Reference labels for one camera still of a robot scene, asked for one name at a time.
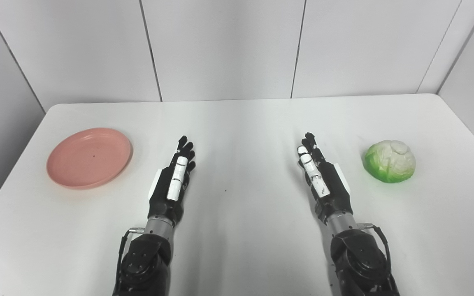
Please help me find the green white cabbage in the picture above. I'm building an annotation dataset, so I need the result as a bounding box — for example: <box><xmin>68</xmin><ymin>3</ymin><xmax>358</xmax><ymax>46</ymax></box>
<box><xmin>363</xmin><ymin>140</ymin><xmax>417</xmax><ymax>184</ymax></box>

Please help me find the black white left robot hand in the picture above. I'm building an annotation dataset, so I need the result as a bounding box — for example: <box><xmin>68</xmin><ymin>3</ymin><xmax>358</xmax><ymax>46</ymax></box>
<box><xmin>147</xmin><ymin>136</ymin><xmax>197</xmax><ymax>227</ymax></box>

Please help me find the pink round plate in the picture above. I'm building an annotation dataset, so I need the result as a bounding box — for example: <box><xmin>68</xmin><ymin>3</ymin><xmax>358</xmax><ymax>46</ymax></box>
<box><xmin>46</xmin><ymin>127</ymin><xmax>133</xmax><ymax>190</ymax></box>

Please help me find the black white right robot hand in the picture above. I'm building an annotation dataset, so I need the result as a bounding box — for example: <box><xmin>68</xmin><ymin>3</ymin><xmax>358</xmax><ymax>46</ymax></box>
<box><xmin>297</xmin><ymin>132</ymin><xmax>353</xmax><ymax>226</ymax></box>

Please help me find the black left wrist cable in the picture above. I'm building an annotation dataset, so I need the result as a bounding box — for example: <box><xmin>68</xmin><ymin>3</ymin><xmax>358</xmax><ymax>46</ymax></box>
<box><xmin>115</xmin><ymin>227</ymin><xmax>145</xmax><ymax>289</ymax></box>

